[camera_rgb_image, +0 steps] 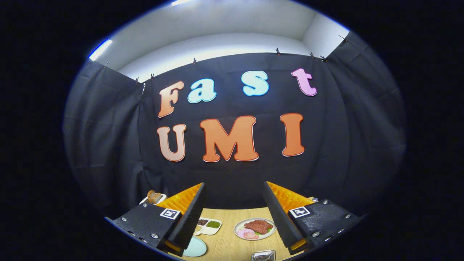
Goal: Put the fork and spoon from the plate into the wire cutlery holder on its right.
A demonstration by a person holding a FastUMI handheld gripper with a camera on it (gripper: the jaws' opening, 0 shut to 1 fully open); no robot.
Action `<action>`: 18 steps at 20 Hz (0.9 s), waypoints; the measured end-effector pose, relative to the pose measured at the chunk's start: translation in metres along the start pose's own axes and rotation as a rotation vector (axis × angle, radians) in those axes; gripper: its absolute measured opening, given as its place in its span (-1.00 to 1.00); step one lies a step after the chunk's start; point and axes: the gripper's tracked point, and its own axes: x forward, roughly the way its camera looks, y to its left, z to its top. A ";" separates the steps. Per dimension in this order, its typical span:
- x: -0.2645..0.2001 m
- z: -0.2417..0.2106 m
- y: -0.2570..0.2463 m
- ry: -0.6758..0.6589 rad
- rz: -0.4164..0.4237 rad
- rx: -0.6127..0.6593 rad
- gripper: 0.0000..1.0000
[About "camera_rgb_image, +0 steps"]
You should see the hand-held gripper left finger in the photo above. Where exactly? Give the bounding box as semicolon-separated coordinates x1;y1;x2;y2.
105;182;206;257

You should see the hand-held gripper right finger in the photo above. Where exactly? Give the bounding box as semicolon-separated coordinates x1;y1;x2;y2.
263;181;363;256

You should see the red meat slab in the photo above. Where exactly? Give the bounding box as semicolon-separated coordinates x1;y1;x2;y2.
244;220;274;234

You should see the white divided dish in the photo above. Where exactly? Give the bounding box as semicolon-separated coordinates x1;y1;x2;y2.
194;217;222;236

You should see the light blue plate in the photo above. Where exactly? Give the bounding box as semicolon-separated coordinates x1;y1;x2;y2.
182;236;207;258

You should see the white toaster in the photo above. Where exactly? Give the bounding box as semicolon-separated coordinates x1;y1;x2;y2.
140;193;167;206

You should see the beige round plate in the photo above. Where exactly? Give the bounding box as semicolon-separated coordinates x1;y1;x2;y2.
234;217;277;240

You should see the metal wire basket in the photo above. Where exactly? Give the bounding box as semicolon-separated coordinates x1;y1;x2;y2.
251;250;277;261

